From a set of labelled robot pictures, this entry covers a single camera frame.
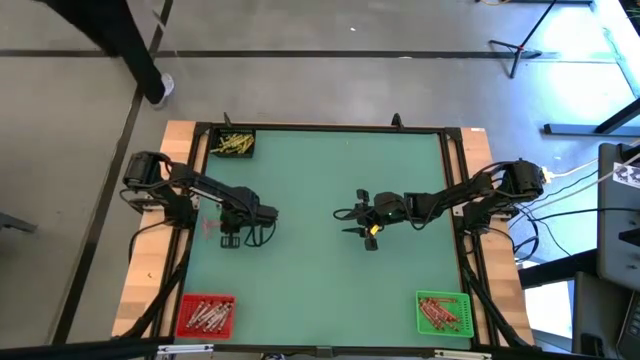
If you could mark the silver metal bracket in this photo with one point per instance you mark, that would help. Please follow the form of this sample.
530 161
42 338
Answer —
185 349
462 354

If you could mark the black tripod stand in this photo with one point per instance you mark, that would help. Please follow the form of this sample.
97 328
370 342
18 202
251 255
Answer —
510 46

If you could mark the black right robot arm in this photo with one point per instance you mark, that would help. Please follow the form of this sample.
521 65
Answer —
450 197

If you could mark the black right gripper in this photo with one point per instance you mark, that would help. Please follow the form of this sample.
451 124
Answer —
390 210

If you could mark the printed paper tag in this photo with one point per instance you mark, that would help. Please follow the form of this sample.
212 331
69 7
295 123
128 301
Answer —
627 175

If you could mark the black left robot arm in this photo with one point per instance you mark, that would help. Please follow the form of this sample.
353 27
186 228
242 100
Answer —
200 187

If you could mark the black plastic basket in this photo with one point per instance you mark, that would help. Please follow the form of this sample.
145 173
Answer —
216 154

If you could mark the person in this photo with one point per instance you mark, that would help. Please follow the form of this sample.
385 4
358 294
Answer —
130 45

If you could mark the white power plug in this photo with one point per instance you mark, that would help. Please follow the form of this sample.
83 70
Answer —
548 176

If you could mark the grey chair leg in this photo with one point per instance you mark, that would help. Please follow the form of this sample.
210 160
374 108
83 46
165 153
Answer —
15 222

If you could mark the grey desk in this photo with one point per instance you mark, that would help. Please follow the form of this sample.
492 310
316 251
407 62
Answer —
615 240

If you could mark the reddish brown crayon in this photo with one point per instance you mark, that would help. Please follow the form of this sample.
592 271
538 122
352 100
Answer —
450 324
429 316
439 320

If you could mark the black stand base beam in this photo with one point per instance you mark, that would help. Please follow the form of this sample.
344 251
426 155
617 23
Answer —
575 130

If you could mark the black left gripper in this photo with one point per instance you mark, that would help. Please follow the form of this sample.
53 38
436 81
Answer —
250 215

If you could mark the green plastic basket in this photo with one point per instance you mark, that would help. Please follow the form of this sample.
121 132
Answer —
466 320

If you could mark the grey cabinet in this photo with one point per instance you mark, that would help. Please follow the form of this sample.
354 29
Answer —
595 320

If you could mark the red plastic basket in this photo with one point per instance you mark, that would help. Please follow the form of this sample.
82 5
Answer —
181 332

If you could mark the pale grey crayon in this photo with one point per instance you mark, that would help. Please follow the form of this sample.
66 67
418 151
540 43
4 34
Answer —
203 316
211 315
225 322
217 317
226 309
196 315

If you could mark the black table-level camera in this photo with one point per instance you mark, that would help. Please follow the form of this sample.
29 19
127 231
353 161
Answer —
324 352

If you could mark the yellow-green crayon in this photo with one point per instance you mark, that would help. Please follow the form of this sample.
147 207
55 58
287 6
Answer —
235 138
227 141

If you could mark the green table mat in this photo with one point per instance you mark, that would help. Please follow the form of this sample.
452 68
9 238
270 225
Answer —
310 280

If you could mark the black table frame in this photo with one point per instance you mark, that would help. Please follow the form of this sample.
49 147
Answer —
325 127

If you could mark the pink striped crayon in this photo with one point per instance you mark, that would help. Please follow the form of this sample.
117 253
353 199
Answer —
440 300

